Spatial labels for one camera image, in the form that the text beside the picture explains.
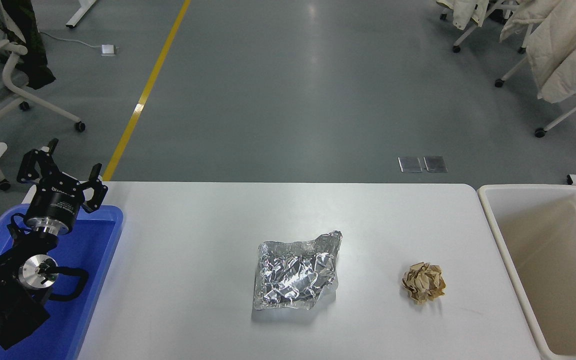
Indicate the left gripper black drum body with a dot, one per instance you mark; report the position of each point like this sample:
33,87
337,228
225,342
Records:
55,205

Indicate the silver foil tray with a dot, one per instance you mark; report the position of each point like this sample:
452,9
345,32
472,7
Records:
293,275

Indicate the tan paper ball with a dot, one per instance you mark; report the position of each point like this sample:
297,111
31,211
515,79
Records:
424,282

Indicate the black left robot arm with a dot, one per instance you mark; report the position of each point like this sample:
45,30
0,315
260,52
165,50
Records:
3,305

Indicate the blue plastic tray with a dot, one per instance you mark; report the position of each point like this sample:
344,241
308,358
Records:
83,280

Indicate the dark green jacket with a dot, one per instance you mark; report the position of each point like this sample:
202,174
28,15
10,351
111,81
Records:
30,50

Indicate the white power adapter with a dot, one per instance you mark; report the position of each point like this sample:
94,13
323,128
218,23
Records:
109,49

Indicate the white desk leg base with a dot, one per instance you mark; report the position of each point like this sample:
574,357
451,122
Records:
80,12

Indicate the silver floor plate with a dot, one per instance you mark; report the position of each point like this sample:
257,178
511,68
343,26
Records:
410,164
435,164

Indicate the white chair with casters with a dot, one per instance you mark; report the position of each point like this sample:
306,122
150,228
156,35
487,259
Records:
456,49
539,132

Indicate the small cream coat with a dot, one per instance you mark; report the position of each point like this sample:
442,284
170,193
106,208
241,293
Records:
468,12

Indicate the large pale plastic bin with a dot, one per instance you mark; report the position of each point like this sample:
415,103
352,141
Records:
543,260

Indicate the large cream quilted coat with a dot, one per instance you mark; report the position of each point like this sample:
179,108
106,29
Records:
568,30

